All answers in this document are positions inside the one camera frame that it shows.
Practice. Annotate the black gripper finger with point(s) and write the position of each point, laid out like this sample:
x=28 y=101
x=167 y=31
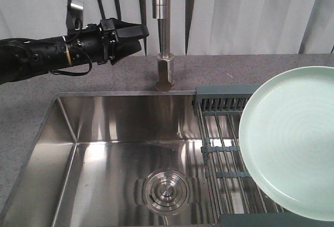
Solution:
x=126 y=49
x=125 y=30

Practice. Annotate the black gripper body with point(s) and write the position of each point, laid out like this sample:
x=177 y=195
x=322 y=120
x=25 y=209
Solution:
x=108 y=39

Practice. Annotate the mint green round plate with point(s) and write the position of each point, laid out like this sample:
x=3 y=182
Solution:
x=286 y=140

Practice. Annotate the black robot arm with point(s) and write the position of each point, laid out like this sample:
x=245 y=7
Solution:
x=23 y=58

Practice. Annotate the grey roll-up drying rack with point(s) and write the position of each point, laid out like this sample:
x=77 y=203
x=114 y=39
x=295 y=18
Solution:
x=236 y=199

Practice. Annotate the stainless steel faucet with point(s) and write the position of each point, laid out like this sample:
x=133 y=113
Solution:
x=161 y=11

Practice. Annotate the white pleated curtain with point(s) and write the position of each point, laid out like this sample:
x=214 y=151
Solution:
x=198 y=27

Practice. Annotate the stainless steel sink basin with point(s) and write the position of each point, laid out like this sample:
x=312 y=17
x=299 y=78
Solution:
x=93 y=153

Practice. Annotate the round steel sink drain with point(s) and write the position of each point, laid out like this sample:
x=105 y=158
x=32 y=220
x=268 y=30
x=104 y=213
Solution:
x=166 y=192

